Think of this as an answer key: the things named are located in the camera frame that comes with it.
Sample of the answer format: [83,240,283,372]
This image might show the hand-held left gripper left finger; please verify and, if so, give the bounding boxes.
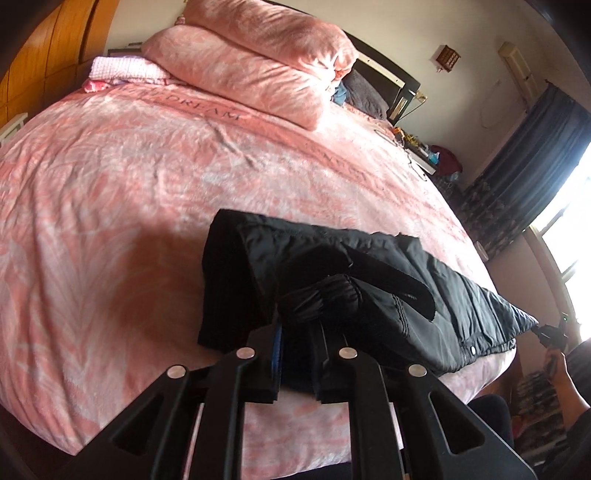
[46,322,286,480]

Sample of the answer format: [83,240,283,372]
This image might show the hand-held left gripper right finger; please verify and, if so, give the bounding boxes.
[310,325,542,480]

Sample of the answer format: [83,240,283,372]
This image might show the black pants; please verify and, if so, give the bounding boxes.
[197,209,540,391]

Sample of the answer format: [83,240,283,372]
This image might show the person's right forearm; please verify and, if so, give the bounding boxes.
[544,348,591,416]

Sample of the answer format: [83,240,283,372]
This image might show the bright window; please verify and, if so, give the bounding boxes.
[530,134,591,324]

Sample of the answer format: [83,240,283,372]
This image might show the dark blue curtain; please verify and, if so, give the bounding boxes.
[462,83,591,261]

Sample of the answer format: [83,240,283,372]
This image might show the dark red bag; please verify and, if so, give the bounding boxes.
[429,144,465,178]

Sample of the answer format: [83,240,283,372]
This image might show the pink patterned bed blanket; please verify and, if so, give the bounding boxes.
[0,78,518,468]

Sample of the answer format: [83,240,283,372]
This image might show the cluttered nightstand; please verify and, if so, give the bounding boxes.
[390,126,439,176]

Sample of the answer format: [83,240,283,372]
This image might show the white air conditioner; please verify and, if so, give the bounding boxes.
[496,41,540,114]

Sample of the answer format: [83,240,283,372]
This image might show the grey pillow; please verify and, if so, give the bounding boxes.
[342,69,391,121]

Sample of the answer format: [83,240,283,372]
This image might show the folded pink quilt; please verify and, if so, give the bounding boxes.
[141,0,360,131]

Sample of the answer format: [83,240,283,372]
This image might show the black bed headboard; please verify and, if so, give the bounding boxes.
[263,0,423,123]

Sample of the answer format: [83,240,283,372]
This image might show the pink checkered cloth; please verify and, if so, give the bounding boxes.
[84,54,172,93]

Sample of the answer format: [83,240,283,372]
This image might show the white stool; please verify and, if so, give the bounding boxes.
[0,113,29,149]

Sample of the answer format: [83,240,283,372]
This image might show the wooden wardrobe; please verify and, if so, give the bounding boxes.
[0,0,122,131]

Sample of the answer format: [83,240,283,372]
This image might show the black cable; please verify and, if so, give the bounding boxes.
[373,129,428,184]

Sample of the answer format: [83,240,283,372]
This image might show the wooden wall ornament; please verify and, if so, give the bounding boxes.
[435,44,461,72]

